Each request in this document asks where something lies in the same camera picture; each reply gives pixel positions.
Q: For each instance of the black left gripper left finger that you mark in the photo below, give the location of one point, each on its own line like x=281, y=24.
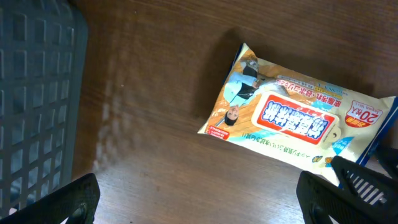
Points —
x=74, y=203

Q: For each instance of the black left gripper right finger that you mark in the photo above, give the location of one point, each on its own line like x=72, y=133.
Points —
x=322, y=202

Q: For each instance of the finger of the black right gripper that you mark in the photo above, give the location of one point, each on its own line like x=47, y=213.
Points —
x=372, y=190
x=388, y=158

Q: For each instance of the yellow wet wipes pack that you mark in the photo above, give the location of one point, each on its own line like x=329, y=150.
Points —
x=295, y=118

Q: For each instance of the dark grey mesh basket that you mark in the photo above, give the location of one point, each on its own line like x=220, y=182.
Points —
x=43, y=48

